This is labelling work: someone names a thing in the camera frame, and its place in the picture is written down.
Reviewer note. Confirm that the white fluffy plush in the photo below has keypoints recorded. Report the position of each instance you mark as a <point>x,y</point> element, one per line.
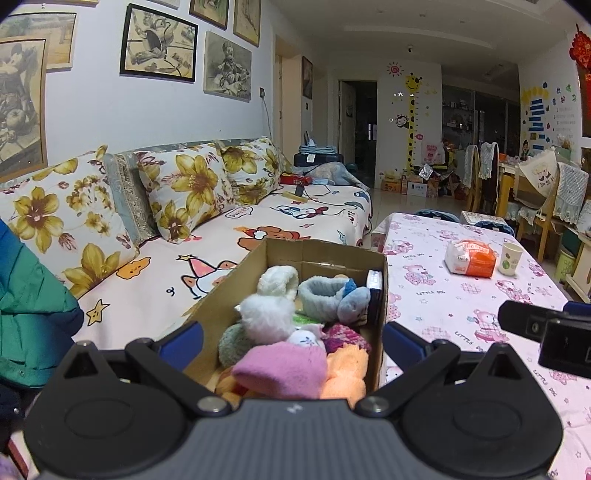
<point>265,318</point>

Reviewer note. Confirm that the black bag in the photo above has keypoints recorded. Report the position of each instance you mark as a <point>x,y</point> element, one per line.
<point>307,160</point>

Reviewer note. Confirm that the pink printed tablecloth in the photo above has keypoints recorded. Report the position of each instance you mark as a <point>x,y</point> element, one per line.
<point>443,304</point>

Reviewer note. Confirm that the green trash bin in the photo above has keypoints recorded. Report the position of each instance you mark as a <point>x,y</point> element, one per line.
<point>565,265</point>

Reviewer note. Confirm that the unframed sketch portrait picture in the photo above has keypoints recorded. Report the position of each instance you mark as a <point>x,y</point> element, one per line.
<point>228,67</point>

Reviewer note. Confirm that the blue stool cushion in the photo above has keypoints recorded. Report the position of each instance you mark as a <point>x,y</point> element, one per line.
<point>494,227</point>
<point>436,215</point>

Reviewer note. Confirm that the pink printed plastic bag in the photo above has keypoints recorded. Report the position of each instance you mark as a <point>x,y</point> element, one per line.
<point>433,153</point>

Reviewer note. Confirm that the pale blue fluffy slipper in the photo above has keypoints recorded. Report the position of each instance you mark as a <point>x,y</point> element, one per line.
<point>309,304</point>

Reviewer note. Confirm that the white paper cup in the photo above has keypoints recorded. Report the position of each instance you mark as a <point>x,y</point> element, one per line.
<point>511,258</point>

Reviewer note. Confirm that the small black device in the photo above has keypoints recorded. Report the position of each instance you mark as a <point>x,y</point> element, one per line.
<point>299,190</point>

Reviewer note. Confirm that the red box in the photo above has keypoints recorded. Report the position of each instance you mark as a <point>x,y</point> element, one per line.
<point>293,179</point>

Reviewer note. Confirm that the grey patterned cushion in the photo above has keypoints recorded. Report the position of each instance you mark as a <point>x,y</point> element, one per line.
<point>131,198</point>

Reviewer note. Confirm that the orange knitted plush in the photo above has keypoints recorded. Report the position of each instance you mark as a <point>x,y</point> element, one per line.
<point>344,376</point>

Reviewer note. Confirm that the orange tissue pack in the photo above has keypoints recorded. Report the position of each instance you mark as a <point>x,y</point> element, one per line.
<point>473,261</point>

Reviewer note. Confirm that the yellow flat object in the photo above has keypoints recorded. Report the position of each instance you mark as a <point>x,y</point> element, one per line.
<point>295,197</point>

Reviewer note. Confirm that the floral cushion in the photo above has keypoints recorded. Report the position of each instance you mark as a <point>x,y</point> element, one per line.
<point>55,217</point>
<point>184,184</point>
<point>249,168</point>

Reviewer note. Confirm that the cream fluffy slipper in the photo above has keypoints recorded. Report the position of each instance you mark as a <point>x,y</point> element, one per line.
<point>277,281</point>

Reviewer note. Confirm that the blue paper wall decoration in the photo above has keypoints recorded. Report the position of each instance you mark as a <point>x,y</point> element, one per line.
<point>538,115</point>

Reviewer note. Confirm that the sofa with cartoon cover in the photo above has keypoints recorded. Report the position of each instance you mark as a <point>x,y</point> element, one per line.
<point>295,221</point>

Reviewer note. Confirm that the giraffe height chart sticker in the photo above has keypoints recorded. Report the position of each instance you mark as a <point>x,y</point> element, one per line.
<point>412,120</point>

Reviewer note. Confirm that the green jacket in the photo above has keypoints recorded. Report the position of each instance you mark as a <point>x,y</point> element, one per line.
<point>32,314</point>

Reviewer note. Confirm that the glass display cabinet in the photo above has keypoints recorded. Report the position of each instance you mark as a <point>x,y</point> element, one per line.
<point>461,115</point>

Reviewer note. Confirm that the wooden chair quilted cover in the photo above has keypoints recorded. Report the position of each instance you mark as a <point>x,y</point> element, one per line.
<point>570,189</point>

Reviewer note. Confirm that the black framed cartoon picture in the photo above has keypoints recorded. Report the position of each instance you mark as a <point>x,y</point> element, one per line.
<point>159,44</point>

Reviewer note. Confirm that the red hanging decoration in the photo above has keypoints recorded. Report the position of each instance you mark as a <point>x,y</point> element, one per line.
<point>582,46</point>

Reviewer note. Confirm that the cream embroidered chair cover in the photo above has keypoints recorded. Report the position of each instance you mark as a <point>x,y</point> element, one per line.
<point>540,168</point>

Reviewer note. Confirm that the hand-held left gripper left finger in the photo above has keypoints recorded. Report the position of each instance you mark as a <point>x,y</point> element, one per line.
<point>184,344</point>

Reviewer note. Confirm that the yellow wooden dining table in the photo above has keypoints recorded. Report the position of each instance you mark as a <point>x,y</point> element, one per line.
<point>505,189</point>

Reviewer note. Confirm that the wooden chair with lace cover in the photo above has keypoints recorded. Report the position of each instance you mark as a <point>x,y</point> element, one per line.
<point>472,175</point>
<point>488,166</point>

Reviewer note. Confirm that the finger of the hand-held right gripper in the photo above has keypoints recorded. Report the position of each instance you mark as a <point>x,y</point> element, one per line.
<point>521,321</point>
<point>568,350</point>

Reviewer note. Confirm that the monkey wall sticker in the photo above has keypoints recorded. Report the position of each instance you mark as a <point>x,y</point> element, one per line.
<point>401,121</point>

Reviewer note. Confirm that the white cardboard box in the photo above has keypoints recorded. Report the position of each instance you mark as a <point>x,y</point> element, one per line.
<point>418,189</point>

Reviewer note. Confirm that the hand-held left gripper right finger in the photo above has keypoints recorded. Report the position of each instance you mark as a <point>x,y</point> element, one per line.
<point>404,344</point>

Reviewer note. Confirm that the blue grey plush toy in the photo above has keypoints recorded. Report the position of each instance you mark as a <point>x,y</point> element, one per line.
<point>355,304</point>

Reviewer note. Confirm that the blue folded cloth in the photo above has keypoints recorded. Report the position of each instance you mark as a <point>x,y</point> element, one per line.
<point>318,149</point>

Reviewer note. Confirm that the wooden framed mouse picture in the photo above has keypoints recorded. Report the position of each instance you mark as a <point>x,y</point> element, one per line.
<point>21,106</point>

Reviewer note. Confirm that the pale spotted plush toy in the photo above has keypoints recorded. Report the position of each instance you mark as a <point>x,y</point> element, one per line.
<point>304,339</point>

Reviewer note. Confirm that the orange cardboard box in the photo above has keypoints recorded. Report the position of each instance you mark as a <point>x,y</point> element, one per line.
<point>391,184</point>

